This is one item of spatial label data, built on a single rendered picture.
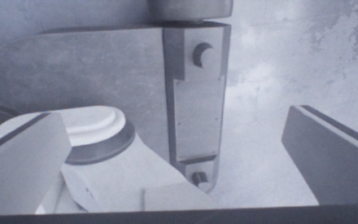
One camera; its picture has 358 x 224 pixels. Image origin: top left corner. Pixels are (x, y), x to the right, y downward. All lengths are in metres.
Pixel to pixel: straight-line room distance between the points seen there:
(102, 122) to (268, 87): 0.63
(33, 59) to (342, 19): 0.92
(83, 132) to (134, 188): 0.13
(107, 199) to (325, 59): 0.86
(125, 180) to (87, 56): 0.27
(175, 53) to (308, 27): 0.54
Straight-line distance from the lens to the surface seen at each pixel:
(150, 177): 0.31
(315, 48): 0.90
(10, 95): 0.54
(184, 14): 0.44
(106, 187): 0.31
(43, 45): 0.48
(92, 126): 0.35
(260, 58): 0.76
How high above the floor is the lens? 0.62
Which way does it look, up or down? 60 degrees down
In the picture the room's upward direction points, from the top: 155 degrees clockwise
